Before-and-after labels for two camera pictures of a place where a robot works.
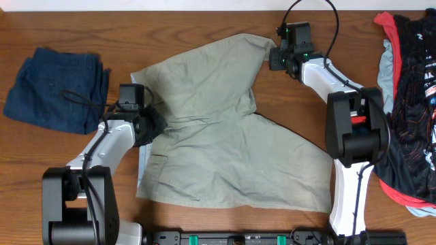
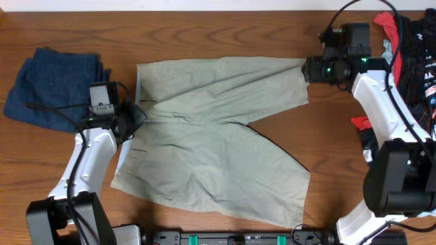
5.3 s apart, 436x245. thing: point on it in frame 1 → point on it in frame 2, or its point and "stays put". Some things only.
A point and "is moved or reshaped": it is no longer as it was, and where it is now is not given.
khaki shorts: (214, 150) is moved or reshaped
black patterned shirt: (410, 167) stays put
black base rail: (298, 237) stays put
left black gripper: (161, 124) → (139, 113)
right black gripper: (276, 64) → (313, 73)
